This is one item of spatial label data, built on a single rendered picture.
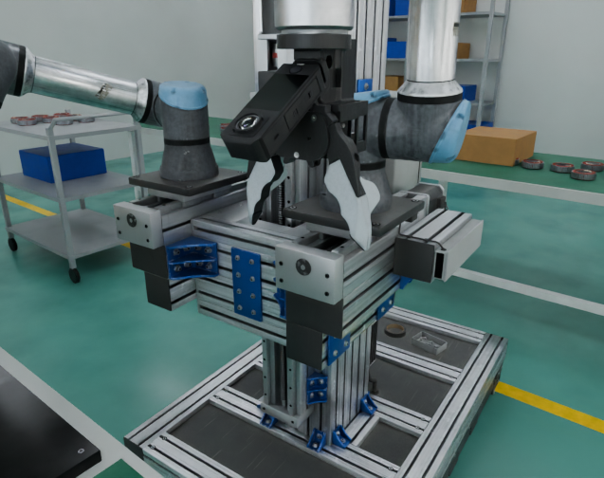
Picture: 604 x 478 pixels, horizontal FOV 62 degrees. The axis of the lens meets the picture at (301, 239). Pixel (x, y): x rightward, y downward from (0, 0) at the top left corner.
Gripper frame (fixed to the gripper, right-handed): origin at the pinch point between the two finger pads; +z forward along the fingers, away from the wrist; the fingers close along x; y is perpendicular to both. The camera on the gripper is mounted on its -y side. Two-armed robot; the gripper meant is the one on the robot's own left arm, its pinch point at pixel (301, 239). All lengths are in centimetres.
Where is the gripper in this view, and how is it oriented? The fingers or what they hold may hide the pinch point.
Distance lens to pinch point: 52.6
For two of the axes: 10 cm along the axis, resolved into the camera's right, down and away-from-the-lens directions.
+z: 0.0, 9.4, 3.5
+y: 5.6, -2.9, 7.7
